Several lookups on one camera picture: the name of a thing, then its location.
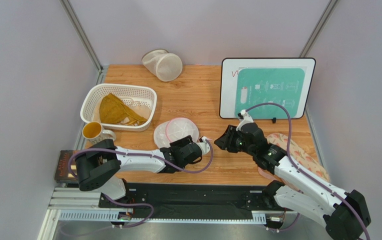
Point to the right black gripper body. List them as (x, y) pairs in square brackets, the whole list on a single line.
[(230, 139)]

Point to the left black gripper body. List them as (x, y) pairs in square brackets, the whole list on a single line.
[(181, 143)]

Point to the white mesh laundry bag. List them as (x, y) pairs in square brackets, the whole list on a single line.
[(173, 130)]

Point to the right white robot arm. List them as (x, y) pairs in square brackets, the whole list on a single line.
[(343, 214)]

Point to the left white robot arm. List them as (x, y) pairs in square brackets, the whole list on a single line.
[(96, 167)]

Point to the beige mesh laundry bag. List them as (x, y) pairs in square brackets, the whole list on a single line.
[(166, 66)]

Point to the whiteboard with teal sheet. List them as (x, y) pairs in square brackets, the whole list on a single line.
[(277, 87)]

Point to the floral pink cloth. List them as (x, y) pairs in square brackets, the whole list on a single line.
[(298, 154)]

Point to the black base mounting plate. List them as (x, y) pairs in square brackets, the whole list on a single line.
[(201, 202)]

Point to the white plastic basket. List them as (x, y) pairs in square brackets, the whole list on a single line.
[(129, 94)]

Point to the mustard yellow cloth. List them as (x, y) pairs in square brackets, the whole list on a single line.
[(114, 111)]

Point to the patterned ceramic mug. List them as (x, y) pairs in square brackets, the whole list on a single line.
[(94, 132)]

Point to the dark brown book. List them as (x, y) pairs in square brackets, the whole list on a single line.
[(62, 174)]

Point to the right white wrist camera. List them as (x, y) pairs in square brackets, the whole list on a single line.
[(244, 119)]

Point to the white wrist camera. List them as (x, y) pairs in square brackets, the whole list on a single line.
[(204, 145), (244, 119)]

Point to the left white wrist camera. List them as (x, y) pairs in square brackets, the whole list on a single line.
[(204, 145)]

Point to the aluminium slotted rail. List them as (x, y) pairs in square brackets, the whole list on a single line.
[(75, 205)]

